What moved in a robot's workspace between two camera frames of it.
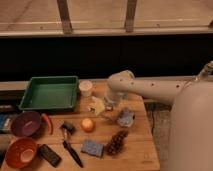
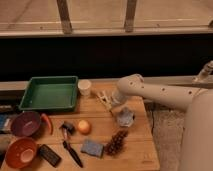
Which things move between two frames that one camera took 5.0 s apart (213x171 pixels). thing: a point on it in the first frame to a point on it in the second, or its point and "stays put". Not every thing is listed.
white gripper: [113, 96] to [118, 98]
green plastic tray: [50, 93] stays put
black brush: [66, 125] stays put
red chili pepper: [47, 119] stays put
